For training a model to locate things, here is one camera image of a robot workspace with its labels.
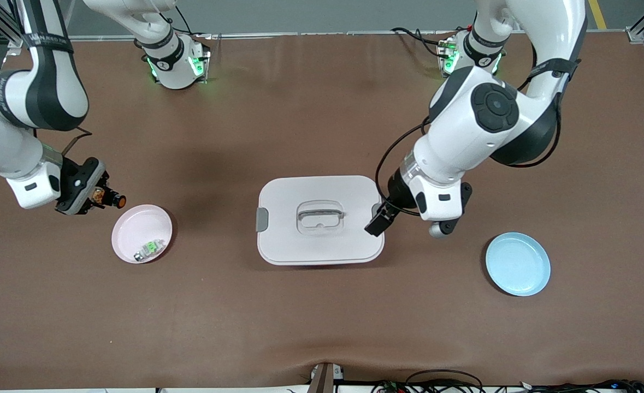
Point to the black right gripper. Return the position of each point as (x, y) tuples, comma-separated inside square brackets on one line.
[(79, 185)]

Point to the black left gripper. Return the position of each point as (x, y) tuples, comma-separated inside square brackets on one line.
[(397, 194)]

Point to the orange push button switch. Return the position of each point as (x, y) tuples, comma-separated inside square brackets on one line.
[(118, 201)]

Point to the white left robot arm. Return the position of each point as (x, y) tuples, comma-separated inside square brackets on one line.
[(464, 131)]

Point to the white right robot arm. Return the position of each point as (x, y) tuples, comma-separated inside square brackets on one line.
[(5, 147)]

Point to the pink round plate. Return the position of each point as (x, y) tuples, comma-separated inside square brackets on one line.
[(136, 229)]

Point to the white lidded storage box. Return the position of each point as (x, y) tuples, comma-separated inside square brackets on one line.
[(322, 245)]

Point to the brown table mat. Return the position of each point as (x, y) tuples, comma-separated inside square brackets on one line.
[(322, 327)]

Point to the light blue round plate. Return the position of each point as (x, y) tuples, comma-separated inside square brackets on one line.
[(518, 265)]

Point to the green and white switch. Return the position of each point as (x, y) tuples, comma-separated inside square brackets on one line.
[(149, 249)]

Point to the metal table edge bracket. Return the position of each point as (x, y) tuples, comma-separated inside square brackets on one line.
[(324, 379)]

